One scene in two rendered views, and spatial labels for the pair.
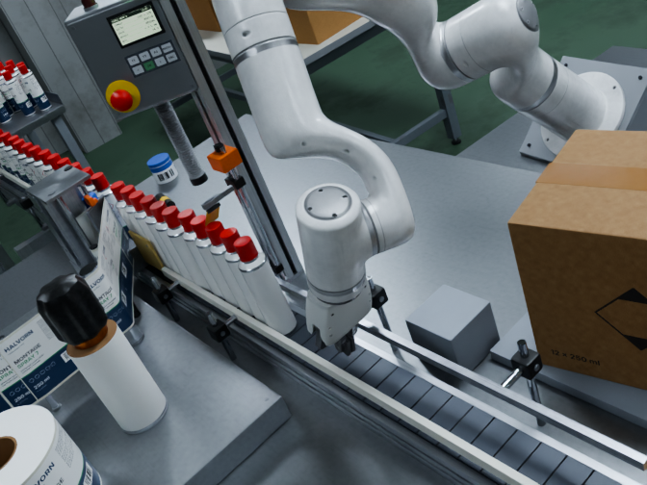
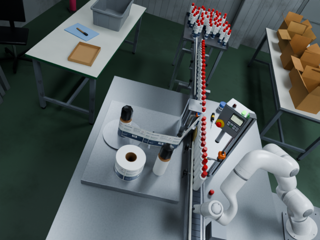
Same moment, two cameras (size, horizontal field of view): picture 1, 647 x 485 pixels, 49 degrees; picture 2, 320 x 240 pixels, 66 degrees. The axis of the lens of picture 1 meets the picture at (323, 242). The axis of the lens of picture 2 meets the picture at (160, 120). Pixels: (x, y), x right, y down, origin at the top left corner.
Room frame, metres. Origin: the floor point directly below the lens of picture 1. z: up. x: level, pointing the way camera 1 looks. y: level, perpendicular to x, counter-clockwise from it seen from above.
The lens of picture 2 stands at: (0.01, 0.12, 2.41)
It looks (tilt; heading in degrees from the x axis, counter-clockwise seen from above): 46 degrees down; 22
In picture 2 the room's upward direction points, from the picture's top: 19 degrees clockwise
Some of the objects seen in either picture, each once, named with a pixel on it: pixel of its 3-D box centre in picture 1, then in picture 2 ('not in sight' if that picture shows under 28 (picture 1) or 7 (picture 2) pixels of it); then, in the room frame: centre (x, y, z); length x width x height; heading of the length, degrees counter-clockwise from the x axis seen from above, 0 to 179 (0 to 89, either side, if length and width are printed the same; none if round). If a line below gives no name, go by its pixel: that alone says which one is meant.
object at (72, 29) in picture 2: not in sight; (82, 31); (1.90, 2.20, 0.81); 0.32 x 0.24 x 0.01; 99
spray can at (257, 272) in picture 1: (264, 286); (199, 180); (1.05, 0.13, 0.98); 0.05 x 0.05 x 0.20
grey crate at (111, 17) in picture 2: not in sight; (113, 11); (2.45, 2.24, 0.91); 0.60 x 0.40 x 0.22; 26
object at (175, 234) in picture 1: (191, 250); (199, 150); (1.28, 0.26, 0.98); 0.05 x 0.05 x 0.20
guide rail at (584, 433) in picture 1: (335, 310); (204, 203); (0.95, 0.02, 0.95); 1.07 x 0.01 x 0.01; 29
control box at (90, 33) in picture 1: (138, 49); (233, 118); (1.32, 0.18, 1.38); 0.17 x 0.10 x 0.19; 84
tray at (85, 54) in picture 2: not in sight; (85, 53); (1.61, 1.85, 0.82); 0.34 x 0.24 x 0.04; 29
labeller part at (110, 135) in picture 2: not in sight; (123, 134); (1.04, 0.81, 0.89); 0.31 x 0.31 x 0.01
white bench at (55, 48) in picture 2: not in sight; (97, 53); (2.17, 2.21, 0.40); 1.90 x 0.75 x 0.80; 23
